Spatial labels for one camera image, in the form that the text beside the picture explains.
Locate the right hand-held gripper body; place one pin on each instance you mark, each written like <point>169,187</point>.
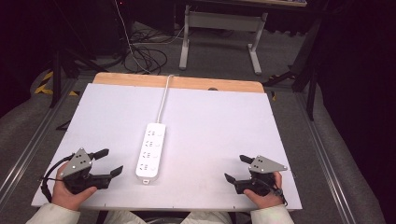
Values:
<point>264,165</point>

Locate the aluminium floor rail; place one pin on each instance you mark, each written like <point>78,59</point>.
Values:
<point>34,140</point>
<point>327,161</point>

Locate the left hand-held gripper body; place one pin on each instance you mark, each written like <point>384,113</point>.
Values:
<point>76,163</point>

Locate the person's legs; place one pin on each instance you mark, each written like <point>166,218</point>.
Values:
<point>124,218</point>

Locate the white power strip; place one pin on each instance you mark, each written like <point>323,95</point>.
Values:
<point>151,152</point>

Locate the person's left hand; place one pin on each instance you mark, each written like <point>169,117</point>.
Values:
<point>65,197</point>

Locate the grey metal table frame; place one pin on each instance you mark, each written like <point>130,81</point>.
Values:
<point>222,21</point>

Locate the person's right hand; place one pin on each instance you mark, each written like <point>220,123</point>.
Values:
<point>267,200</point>

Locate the white board sheet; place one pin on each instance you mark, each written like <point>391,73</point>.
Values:
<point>211,130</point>

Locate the black metal stand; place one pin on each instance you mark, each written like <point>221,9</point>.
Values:
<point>311,87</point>
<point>56,77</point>

